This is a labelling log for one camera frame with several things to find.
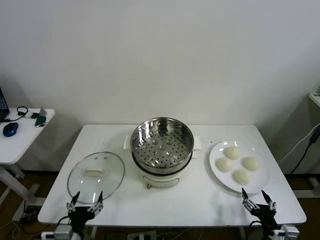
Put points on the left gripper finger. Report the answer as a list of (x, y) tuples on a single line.
[(100, 198), (75, 198)]

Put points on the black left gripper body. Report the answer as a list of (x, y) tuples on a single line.
[(80, 215)]

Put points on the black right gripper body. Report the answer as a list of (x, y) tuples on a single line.
[(263, 212)]

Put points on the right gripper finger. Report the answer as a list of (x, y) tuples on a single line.
[(244, 195), (267, 197)]

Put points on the white steamed baozi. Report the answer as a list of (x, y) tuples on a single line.
[(242, 177), (225, 165), (232, 152), (251, 163)]

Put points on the perforated stainless steel steamer basket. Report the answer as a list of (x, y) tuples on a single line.
[(150, 155)]

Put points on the large white plate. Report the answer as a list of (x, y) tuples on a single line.
[(260, 180)]

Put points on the white desk foot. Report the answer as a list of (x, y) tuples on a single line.
[(313, 186)]

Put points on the white floor power strip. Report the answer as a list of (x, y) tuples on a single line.
[(142, 235)]

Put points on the white electric cooking pot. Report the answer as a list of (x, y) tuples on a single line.
[(160, 180)]

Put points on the white side table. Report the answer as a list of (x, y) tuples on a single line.
[(22, 142)]

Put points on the green and grey gadget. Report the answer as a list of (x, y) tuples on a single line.
[(40, 118)]

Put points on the small black device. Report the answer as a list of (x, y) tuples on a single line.
[(35, 115)]

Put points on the blue computer mouse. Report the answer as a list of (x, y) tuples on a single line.
[(10, 129)]

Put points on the small white device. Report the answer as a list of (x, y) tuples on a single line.
[(28, 115)]

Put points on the dark laptop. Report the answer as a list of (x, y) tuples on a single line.
[(3, 105)]

